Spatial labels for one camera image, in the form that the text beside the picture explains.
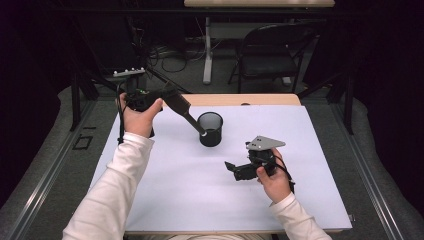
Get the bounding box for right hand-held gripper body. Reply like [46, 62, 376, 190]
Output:
[245, 135, 287, 178]

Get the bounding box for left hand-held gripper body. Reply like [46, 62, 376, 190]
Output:
[124, 87, 167, 113]

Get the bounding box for dark brown comb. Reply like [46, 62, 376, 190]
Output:
[164, 89, 208, 137]

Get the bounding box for black mesh pen cup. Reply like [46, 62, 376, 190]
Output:
[196, 111, 224, 148]

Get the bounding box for person's left hand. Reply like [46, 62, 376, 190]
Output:
[117, 92, 165, 139]

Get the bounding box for person's right hand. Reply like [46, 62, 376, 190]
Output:
[256, 147, 293, 205]

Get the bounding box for white power strip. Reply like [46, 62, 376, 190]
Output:
[112, 67, 147, 79]

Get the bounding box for white table sheet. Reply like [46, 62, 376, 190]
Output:
[89, 105, 354, 234]

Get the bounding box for desk with white leg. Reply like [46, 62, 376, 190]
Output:
[183, 0, 336, 86]

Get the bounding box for black metal stand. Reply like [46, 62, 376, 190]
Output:
[296, 70, 355, 136]
[67, 63, 101, 132]

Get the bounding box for black folding chair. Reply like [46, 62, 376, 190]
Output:
[227, 22, 318, 95]

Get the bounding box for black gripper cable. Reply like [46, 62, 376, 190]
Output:
[275, 155, 296, 195]
[115, 80, 127, 146]

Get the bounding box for floor cables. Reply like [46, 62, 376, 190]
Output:
[145, 41, 208, 74]

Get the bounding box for metal floor rail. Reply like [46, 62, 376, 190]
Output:
[329, 99, 405, 240]
[9, 99, 98, 240]

